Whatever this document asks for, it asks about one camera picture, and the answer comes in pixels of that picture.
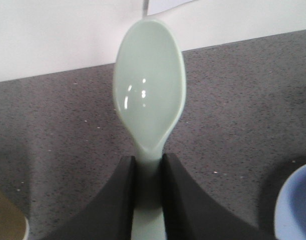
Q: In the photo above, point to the mint green plastic spoon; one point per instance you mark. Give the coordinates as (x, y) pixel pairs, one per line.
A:
(149, 92)

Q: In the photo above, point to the brown paper cup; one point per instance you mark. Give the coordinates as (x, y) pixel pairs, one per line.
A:
(13, 223)

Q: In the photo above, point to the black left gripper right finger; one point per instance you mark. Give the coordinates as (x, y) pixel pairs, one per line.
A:
(190, 213)

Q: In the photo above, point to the blue plastic plate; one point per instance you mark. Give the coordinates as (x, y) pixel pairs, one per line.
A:
(290, 207)

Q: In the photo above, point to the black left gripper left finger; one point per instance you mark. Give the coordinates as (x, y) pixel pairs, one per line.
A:
(109, 214)

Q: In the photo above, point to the white paper sheet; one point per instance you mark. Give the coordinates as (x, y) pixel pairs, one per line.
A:
(151, 7)

